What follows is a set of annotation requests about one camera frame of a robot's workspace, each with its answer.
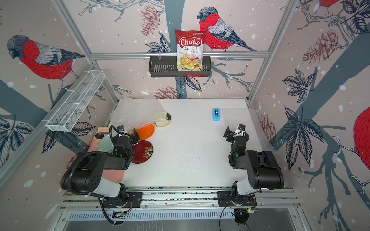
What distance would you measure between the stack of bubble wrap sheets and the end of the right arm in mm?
526

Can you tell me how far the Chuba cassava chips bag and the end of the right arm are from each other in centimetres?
44

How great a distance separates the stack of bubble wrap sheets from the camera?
3.37 ft

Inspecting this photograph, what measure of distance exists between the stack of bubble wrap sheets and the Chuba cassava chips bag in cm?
40

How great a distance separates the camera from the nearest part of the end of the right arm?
699 mm

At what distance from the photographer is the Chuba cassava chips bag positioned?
0.85 meters
